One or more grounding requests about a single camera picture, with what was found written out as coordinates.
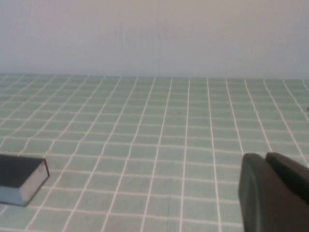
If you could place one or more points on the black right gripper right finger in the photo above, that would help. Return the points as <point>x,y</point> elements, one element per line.
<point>292,174</point>

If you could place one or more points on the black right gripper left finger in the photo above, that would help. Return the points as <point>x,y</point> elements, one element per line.
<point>265,205</point>

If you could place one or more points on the black and blue glasses case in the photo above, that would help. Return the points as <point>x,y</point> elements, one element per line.
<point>14,171</point>

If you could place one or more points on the green white-grid tablecloth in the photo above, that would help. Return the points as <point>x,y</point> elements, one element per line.
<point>169,145</point>

